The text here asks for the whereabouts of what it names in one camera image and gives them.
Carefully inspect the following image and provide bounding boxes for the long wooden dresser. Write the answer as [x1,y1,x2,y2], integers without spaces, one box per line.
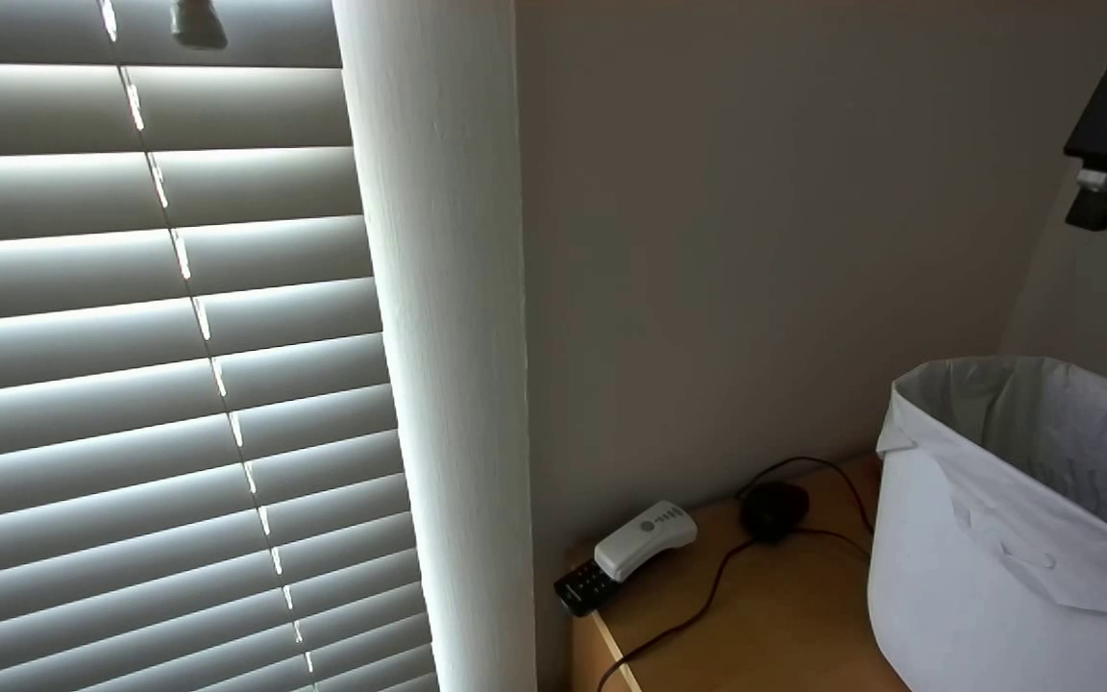
[564,446,914,692]

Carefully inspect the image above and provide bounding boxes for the black round adapter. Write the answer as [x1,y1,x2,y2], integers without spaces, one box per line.
[739,478,817,544]

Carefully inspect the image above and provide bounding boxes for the thin black cable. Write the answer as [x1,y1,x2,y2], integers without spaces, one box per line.
[589,451,883,692]

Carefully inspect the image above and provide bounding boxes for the white handheld device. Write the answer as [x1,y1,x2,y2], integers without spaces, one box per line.
[589,495,699,585]

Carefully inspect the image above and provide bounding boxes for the black remote control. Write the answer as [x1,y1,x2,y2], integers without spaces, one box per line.
[549,556,625,619]

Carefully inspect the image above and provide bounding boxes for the white window blinds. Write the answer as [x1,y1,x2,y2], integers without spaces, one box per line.
[0,0,443,692]

